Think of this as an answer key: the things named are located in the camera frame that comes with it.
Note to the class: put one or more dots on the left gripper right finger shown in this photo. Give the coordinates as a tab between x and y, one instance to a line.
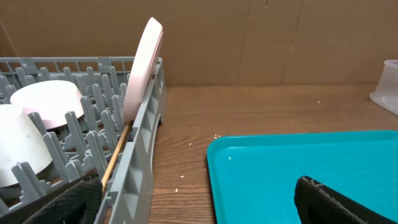
318	204

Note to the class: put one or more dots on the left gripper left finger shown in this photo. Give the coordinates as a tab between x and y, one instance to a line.
76	202

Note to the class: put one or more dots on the wooden chopstick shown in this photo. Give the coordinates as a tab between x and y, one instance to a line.
119	147

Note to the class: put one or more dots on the white cup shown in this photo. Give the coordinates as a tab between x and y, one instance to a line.
21	141

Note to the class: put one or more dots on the small white bowl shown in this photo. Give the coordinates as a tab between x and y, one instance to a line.
51	100

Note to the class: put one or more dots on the large white plate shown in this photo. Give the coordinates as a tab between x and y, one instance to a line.
142	68

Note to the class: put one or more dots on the clear plastic waste bin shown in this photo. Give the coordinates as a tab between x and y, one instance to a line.
385	94

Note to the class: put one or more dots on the grey plastic dish rack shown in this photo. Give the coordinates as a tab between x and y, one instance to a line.
128	195

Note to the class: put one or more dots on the teal serving tray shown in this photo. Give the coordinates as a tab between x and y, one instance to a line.
253	178

